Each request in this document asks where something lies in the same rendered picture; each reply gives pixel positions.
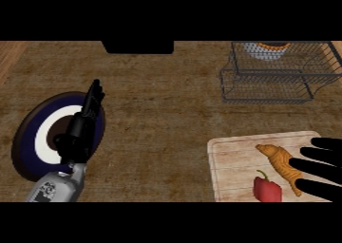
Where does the white cup with orange rim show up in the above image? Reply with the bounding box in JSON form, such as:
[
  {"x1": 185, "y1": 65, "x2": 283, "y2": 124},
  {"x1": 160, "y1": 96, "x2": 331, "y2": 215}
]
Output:
[{"x1": 241, "y1": 41, "x2": 291, "y2": 62}]

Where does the dark wire tiered basket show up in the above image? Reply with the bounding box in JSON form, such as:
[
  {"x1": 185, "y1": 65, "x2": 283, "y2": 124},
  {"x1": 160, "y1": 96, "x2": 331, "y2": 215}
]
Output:
[{"x1": 218, "y1": 41, "x2": 342, "y2": 105}]

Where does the red bell pepper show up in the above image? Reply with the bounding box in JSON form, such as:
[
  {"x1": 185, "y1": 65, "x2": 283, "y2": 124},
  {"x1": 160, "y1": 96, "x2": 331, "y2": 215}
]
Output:
[{"x1": 252, "y1": 169, "x2": 283, "y2": 203}]

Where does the pale wooden cutting board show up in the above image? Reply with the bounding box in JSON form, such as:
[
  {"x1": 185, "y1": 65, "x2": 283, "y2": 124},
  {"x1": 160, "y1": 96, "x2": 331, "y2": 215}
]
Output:
[{"x1": 206, "y1": 130, "x2": 333, "y2": 203}]

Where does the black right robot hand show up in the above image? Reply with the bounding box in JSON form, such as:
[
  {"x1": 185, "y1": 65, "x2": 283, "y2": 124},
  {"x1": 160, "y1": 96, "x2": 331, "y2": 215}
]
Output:
[{"x1": 287, "y1": 137, "x2": 342, "y2": 203}]

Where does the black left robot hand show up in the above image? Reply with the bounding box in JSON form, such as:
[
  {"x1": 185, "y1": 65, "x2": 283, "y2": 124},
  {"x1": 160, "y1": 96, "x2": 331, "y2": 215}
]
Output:
[{"x1": 52, "y1": 79, "x2": 106, "y2": 165}]

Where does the black box appliance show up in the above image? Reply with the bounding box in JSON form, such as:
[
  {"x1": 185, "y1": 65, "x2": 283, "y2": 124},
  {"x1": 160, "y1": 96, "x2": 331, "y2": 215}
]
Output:
[{"x1": 100, "y1": 40, "x2": 175, "y2": 55}]

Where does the golden brown croissant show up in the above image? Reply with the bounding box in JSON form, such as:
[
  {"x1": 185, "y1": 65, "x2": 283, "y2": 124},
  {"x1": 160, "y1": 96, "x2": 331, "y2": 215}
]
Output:
[{"x1": 253, "y1": 143, "x2": 303, "y2": 197}]

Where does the blue and white round plate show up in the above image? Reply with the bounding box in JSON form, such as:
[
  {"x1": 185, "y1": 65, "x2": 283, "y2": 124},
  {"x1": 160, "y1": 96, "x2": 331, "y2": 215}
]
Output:
[{"x1": 10, "y1": 91, "x2": 106, "y2": 183}]

